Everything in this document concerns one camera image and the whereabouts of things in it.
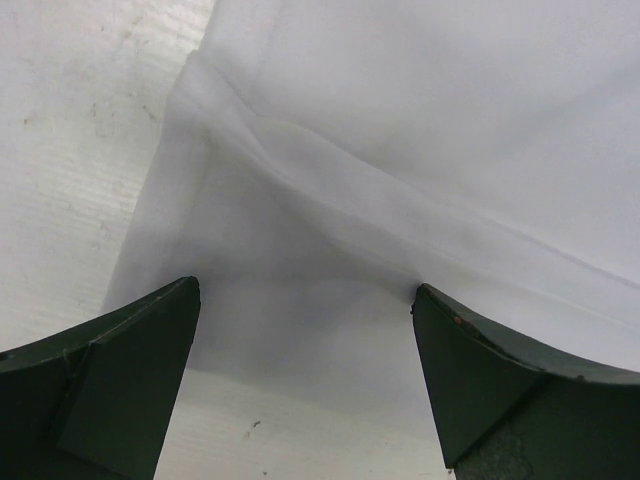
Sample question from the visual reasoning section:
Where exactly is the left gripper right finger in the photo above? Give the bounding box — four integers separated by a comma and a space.
411, 284, 639, 479

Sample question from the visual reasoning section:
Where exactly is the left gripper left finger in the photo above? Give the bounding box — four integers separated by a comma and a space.
1, 277, 201, 479

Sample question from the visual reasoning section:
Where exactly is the white t shirt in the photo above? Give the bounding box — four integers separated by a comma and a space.
105, 1, 639, 370

